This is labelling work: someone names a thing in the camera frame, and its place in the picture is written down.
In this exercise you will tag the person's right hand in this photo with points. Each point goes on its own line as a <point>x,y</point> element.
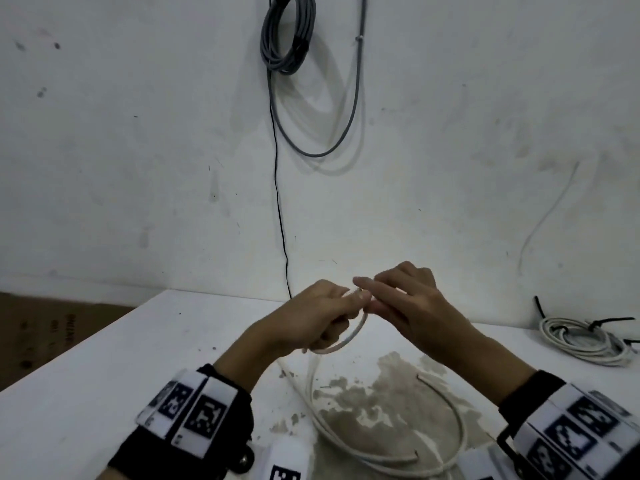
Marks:
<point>425,314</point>

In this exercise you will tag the person's left hand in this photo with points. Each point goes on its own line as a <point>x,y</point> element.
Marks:
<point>305,324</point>

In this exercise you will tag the person's left forearm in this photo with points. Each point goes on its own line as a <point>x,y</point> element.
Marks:
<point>245,359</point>

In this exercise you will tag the person's right forearm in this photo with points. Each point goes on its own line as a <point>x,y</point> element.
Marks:
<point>490,374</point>

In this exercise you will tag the brown cardboard box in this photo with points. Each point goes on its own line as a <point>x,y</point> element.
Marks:
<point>50,334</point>

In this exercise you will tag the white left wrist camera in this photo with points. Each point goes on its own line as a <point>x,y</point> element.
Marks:
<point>290,454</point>

